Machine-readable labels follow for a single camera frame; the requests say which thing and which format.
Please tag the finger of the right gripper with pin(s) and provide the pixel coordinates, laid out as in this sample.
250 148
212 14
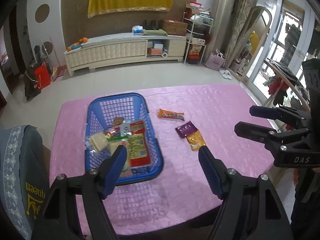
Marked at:
289 116
265 134

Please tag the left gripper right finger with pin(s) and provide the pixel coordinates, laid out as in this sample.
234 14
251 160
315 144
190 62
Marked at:
251 207

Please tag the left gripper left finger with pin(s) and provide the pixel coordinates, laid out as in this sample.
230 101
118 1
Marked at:
59 219

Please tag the green cracker pack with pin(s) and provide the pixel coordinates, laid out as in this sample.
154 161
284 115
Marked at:
119 151

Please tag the clear cracker pack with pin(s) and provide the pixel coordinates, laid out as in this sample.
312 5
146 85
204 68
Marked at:
96 143

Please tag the purple snack packet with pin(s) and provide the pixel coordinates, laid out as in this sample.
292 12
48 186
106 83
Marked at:
186 129

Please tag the large red snack bag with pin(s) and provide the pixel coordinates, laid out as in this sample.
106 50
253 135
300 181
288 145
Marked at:
138 150

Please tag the red noodle snack bag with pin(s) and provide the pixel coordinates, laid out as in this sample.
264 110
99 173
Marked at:
114 129

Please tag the orange snack bar packet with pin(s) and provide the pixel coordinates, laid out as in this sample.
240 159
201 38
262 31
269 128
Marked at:
170 114

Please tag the blue plastic basket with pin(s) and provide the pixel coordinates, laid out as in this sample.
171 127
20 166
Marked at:
132 107

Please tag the blue wafer stick packet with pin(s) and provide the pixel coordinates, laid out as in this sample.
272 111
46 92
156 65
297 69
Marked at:
125 129

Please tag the grey embroidered cushion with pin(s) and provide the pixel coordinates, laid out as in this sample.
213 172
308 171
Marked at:
24 179

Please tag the pink quilted table cover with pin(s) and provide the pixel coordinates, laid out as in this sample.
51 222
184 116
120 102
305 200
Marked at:
178 190

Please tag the yellow snack packet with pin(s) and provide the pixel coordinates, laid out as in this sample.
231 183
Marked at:
196 140

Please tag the white slippers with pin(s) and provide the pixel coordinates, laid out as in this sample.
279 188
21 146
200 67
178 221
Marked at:
225 74

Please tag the pink shopping bag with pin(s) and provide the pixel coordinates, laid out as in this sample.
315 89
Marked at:
215 60

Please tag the black bag on floor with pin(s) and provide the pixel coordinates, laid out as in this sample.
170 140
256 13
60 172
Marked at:
31 89

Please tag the white metal shelf rack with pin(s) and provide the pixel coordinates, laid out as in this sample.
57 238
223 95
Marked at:
199 26

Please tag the red bag on floor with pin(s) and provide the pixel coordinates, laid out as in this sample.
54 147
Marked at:
42 76

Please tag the cardboard box on cabinet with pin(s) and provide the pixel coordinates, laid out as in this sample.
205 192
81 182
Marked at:
172 27

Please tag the green folded cloth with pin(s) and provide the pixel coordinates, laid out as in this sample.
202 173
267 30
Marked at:
157 32

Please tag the tissue box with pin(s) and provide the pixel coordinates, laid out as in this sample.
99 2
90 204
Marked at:
137 30

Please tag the cream TV cabinet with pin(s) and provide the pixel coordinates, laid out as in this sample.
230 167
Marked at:
125 48

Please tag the oranges on cabinet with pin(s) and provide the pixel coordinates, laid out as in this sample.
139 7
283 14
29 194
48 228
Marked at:
78 44

